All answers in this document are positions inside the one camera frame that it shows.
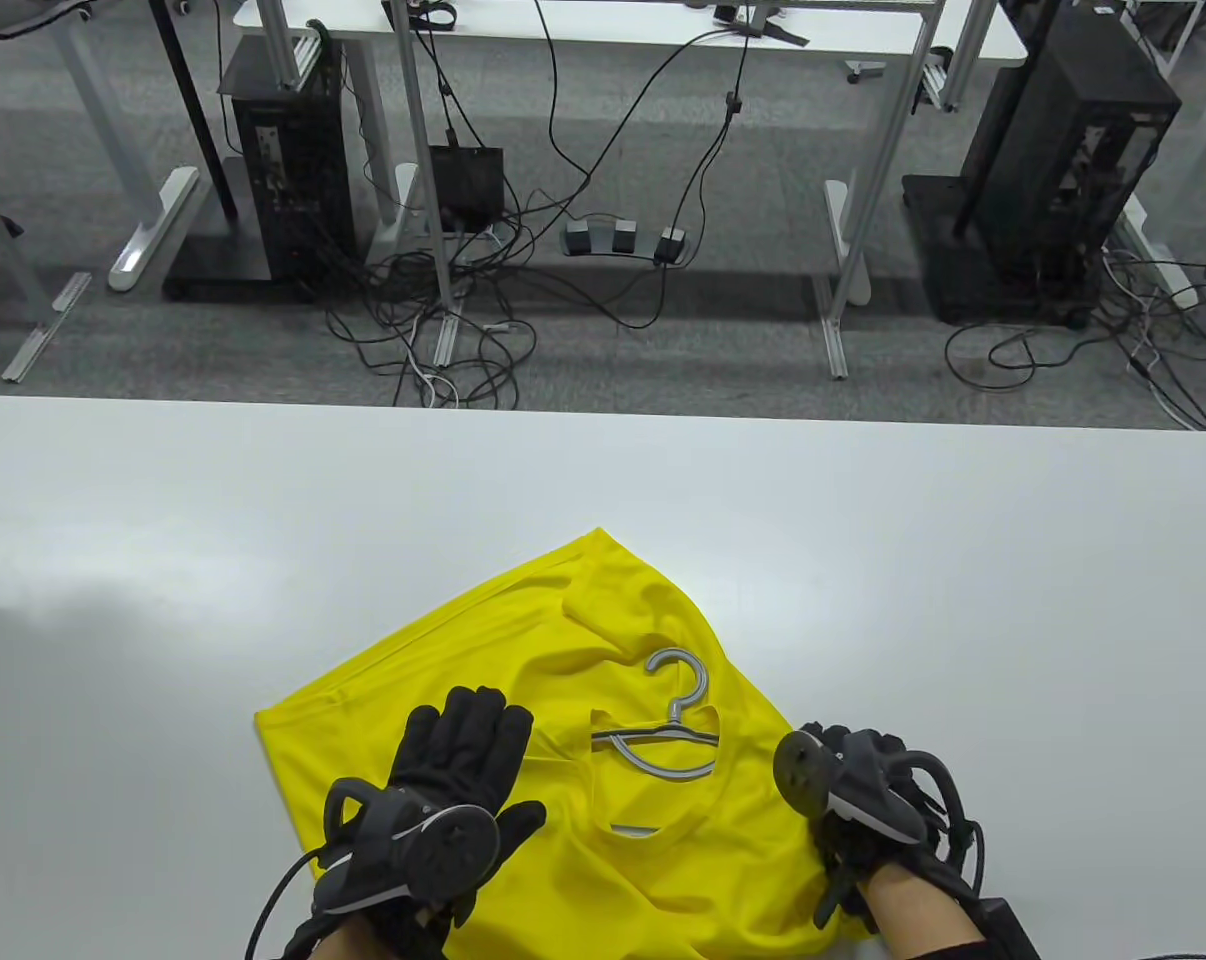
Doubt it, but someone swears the person's right hand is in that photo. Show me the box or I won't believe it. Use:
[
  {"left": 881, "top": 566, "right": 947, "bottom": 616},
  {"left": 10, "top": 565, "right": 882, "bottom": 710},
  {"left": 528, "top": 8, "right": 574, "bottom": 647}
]
[{"left": 798, "top": 722, "right": 967, "bottom": 933}]

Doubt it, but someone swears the person's left hand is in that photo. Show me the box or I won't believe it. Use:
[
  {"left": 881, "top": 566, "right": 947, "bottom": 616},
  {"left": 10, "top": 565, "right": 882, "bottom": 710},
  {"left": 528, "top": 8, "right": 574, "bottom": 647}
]
[{"left": 387, "top": 686, "right": 548, "bottom": 933}]

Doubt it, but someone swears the yellow t-shirt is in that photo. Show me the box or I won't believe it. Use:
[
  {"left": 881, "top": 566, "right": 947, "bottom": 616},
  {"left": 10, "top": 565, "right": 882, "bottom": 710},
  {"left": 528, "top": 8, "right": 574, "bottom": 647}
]
[{"left": 254, "top": 528, "right": 870, "bottom": 960}]

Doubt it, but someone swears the person's right forearm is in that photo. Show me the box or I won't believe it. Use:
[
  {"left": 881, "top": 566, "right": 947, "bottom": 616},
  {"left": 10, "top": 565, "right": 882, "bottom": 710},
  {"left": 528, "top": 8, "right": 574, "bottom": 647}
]
[{"left": 858, "top": 862, "right": 986, "bottom": 960}]

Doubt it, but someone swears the person's left forearm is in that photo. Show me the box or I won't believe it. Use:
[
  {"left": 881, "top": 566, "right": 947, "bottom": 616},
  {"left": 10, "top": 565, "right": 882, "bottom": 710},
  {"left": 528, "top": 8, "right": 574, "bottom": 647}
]
[{"left": 331, "top": 905, "right": 456, "bottom": 960}]

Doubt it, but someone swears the grey tracker on right glove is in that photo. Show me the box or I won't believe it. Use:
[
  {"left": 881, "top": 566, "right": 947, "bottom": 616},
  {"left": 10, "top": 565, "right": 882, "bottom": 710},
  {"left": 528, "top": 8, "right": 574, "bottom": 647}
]
[{"left": 772, "top": 729, "right": 930, "bottom": 843}]

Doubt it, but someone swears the grey tracker on glove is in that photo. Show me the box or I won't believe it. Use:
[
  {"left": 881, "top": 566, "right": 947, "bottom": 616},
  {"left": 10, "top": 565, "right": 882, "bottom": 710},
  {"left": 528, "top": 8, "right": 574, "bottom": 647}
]
[
  {"left": 311, "top": 778, "right": 504, "bottom": 917},
  {"left": 772, "top": 729, "right": 930, "bottom": 843}
]

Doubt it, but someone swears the grey tracker on left glove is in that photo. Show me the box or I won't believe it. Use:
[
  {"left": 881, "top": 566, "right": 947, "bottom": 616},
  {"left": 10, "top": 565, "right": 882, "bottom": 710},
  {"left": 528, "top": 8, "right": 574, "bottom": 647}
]
[{"left": 311, "top": 778, "right": 504, "bottom": 917}]

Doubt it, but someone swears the grey plastic clothes hanger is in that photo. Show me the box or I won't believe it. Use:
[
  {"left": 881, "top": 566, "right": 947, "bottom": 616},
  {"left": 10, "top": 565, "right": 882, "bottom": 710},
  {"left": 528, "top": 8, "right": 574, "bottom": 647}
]
[{"left": 591, "top": 648, "right": 721, "bottom": 839}]

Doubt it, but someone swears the grey foot pedal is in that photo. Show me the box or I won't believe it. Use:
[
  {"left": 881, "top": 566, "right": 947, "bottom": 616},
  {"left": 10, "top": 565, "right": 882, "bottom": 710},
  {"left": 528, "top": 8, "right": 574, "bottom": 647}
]
[{"left": 561, "top": 212, "right": 646, "bottom": 258}]

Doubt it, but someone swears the small black box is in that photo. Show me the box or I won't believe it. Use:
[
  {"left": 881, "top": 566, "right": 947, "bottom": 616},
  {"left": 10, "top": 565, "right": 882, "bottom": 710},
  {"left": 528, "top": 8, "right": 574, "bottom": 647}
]
[{"left": 429, "top": 146, "right": 506, "bottom": 231}]

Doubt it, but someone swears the white power strip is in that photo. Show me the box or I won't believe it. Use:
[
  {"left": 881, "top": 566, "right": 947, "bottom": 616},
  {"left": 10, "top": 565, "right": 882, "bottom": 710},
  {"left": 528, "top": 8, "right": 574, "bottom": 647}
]
[{"left": 1113, "top": 212, "right": 1206, "bottom": 313}]

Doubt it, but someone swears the black computer tower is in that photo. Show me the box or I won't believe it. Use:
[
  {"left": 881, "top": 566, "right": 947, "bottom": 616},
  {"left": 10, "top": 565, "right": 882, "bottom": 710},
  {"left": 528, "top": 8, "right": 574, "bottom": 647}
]
[
  {"left": 217, "top": 40, "right": 360, "bottom": 283},
  {"left": 961, "top": 0, "right": 1183, "bottom": 273}
]

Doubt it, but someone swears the white desk leg with foot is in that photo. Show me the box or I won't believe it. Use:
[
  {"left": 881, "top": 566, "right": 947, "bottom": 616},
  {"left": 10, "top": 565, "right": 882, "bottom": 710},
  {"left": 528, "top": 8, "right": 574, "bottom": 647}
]
[{"left": 35, "top": 0, "right": 201, "bottom": 293}]

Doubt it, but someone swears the white desk with grey legs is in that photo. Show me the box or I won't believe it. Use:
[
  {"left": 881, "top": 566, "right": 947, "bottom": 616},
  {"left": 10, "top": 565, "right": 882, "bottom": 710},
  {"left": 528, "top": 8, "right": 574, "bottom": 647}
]
[{"left": 233, "top": 0, "right": 1030, "bottom": 301}]

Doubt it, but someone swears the black right glove cable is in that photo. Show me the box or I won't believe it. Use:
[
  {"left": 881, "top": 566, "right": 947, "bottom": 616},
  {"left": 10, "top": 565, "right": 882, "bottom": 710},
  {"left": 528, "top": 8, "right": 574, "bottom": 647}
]
[{"left": 903, "top": 750, "right": 1042, "bottom": 960}]

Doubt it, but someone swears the black glove cable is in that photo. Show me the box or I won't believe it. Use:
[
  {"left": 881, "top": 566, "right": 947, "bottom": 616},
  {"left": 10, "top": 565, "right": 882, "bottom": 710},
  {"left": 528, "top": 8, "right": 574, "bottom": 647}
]
[
  {"left": 903, "top": 750, "right": 1042, "bottom": 960},
  {"left": 244, "top": 848, "right": 336, "bottom": 960}
]

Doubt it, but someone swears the black left glove cable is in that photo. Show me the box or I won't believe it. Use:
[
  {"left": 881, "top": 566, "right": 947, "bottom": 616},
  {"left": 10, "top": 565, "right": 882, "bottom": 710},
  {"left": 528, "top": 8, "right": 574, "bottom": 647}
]
[{"left": 244, "top": 848, "right": 336, "bottom": 960}]

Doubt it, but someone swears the tangle of black floor cables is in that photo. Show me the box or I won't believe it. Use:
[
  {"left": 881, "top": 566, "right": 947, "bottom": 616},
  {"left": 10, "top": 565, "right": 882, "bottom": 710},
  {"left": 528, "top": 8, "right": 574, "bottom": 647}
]
[
  {"left": 944, "top": 248, "right": 1206, "bottom": 433},
  {"left": 323, "top": 0, "right": 754, "bottom": 411}
]

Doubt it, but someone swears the aluminium frame post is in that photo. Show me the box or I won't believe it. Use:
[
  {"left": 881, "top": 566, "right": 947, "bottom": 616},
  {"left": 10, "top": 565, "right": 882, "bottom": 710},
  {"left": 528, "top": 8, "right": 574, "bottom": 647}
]
[
  {"left": 821, "top": 0, "right": 946, "bottom": 381},
  {"left": 391, "top": 0, "right": 461, "bottom": 367}
]

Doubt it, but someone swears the aluminium rail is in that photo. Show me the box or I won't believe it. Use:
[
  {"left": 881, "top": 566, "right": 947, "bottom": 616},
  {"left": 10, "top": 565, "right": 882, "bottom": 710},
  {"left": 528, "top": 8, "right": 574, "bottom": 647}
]
[{"left": 1, "top": 271, "right": 93, "bottom": 384}]

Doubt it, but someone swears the black stand post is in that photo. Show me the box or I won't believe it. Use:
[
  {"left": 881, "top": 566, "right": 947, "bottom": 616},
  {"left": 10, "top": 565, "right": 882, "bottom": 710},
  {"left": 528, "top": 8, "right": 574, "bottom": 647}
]
[{"left": 147, "top": 0, "right": 240, "bottom": 223}]

